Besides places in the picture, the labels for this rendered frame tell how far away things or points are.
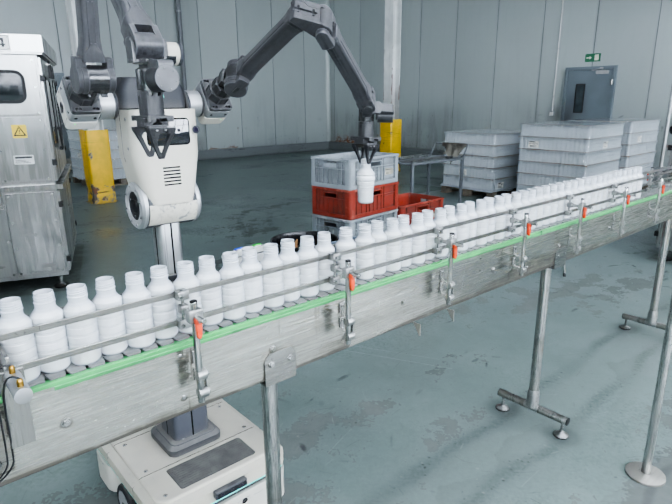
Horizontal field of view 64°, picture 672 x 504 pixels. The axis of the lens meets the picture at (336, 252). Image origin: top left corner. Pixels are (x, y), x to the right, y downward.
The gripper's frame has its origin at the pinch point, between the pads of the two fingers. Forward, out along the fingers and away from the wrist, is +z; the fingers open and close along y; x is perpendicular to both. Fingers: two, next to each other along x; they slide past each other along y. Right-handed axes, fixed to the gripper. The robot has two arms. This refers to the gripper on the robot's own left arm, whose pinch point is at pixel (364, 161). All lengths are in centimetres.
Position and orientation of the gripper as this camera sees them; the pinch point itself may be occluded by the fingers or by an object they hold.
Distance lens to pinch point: 205.5
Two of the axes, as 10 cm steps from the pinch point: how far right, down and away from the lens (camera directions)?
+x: -7.1, 1.7, -6.8
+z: -0.2, 9.7, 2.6
